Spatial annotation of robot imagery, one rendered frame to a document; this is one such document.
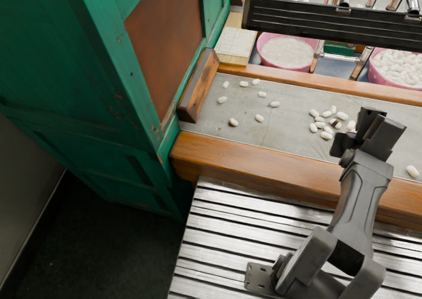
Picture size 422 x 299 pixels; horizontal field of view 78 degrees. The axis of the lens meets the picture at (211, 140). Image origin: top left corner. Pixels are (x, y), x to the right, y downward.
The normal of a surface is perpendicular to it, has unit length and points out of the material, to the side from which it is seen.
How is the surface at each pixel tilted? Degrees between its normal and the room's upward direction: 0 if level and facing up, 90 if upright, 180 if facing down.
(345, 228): 20
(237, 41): 0
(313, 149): 0
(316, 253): 44
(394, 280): 0
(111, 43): 90
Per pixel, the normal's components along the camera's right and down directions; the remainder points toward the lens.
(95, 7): 0.96, 0.22
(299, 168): -0.06, -0.53
